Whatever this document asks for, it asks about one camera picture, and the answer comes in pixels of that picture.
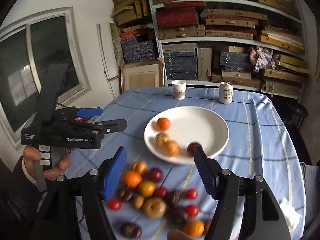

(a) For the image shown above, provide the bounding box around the window with white frame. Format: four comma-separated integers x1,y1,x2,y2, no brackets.
1,7,91,150

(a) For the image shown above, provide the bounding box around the dark purple fruit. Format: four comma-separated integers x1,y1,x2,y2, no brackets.
165,190,182,207

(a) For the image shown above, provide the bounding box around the white ceramic plate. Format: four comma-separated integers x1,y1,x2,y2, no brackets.
144,106,229,165

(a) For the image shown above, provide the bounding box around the blue checked tablecloth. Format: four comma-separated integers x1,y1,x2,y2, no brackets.
66,87,306,239

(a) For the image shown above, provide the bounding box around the yellow orange round fruit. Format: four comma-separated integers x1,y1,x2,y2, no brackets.
138,180,156,197

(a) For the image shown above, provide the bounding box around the large orange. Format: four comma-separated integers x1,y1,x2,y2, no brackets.
121,170,143,189
156,118,171,131

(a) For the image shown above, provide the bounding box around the red tomato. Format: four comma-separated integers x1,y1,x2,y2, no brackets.
107,198,122,211
153,186,169,199

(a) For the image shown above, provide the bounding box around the wooden framed board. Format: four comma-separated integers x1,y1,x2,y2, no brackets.
120,58,166,93

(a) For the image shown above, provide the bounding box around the dark red plum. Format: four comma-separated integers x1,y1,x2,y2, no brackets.
145,167,164,183
187,142,202,157

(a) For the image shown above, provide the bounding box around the white beverage can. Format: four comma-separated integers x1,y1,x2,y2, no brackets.
219,81,233,104

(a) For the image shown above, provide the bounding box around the person's left hand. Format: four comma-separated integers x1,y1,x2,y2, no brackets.
21,145,71,184

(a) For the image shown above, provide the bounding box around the white metal shelf unit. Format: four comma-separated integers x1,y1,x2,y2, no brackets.
150,0,310,99

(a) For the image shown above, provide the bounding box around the white paper cup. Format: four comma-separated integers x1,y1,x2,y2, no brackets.
171,80,187,100

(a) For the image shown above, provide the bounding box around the yellow speckled apple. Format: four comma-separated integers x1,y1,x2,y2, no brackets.
155,132,170,148

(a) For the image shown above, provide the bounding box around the large orange front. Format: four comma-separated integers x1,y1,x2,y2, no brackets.
121,170,143,189

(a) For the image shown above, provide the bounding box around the dark brown fruit front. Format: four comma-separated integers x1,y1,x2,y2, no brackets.
119,223,142,238

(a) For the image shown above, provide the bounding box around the large orange back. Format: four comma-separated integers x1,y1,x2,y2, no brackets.
156,118,171,131

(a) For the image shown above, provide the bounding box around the pink crumpled cloth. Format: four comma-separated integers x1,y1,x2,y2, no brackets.
249,46,279,73

